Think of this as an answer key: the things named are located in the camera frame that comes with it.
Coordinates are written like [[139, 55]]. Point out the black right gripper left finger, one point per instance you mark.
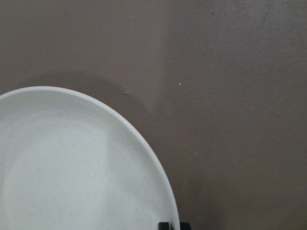
[[163, 226]]

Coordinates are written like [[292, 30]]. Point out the cream round plate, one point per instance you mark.
[[70, 162]]

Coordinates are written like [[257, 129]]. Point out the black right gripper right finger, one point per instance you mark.
[[185, 226]]

